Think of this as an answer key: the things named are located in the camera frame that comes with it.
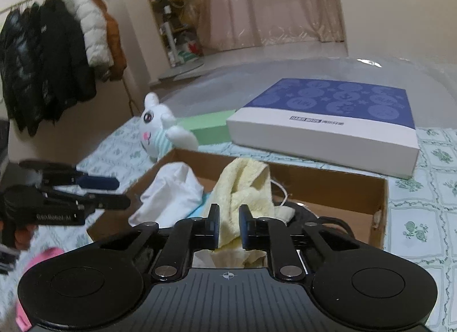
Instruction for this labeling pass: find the black jacket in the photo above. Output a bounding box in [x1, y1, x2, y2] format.
[1, 0, 97, 136]

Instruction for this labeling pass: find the white puffer jacket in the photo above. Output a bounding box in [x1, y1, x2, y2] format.
[63, 0, 114, 68]

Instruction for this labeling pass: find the blue and white flat box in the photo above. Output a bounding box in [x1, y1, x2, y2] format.
[226, 79, 419, 178]

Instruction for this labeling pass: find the pink lidded cup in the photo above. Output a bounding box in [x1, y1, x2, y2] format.
[15, 247, 64, 331]

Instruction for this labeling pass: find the left hand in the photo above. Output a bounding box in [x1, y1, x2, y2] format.
[14, 225, 37, 251]

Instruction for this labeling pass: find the yellow towel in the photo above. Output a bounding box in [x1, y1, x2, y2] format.
[203, 158, 295, 269]

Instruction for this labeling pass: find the pink curtain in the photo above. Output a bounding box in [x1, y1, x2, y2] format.
[196, 0, 346, 51]

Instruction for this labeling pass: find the yellow standing fan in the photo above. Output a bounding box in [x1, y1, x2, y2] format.
[170, 0, 215, 69]

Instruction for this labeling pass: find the green flat box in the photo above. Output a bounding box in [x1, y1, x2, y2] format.
[178, 110, 235, 146]

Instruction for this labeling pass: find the clear plastic table cover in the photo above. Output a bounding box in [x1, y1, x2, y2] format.
[152, 57, 456, 128]

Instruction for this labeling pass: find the wooden bookshelf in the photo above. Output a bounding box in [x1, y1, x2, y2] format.
[149, 0, 202, 68]

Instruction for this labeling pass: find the white bunny plush toy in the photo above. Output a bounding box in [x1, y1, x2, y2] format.
[139, 92, 199, 162]

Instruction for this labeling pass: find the black face mask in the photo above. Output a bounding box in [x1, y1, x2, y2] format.
[284, 201, 355, 238]

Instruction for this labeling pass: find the brown cardboard box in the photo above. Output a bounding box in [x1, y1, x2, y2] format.
[87, 150, 388, 249]

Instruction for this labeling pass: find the orange brown jacket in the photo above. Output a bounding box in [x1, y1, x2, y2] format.
[92, 0, 127, 81]

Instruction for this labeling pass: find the white tissue cloth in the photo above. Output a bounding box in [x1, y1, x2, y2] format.
[128, 162, 204, 228]

